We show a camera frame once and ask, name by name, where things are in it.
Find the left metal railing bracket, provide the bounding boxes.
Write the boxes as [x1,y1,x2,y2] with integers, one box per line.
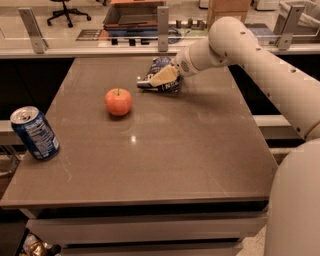
[18,7,48,54]

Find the metal railing bracket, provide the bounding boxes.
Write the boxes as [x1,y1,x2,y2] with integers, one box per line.
[18,7,48,54]
[157,6,169,52]
[276,5,304,51]

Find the dark open tray box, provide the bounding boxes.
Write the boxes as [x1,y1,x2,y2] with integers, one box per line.
[103,0,168,31]

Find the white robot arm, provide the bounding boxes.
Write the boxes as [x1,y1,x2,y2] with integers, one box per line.
[150,17,320,256]

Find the right metal railing bracket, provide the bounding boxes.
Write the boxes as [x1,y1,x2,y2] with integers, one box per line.
[276,5,304,51]

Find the black office chair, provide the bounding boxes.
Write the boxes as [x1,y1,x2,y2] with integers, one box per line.
[47,0,91,28]

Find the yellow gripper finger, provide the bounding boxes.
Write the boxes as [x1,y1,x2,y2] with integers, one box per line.
[150,65,178,87]

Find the grey table drawer unit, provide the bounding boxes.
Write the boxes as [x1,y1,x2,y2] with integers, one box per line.
[20,200,268,256]

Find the middle metal railing bracket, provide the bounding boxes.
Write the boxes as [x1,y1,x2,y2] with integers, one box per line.
[157,6,169,52]

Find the blue soda can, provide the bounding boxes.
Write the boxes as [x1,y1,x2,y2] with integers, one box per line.
[10,106,60,160]

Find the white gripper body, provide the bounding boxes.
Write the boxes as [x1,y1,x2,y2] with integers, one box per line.
[173,46,199,77]

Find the red apple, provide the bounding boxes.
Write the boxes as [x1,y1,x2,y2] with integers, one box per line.
[104,88,132,116]

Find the cardboard box with label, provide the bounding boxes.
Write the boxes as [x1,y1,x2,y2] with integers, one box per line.
[207,0,251,29]

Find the blue chip bag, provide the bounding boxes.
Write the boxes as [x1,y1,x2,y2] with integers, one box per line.
[137,57,181,92]

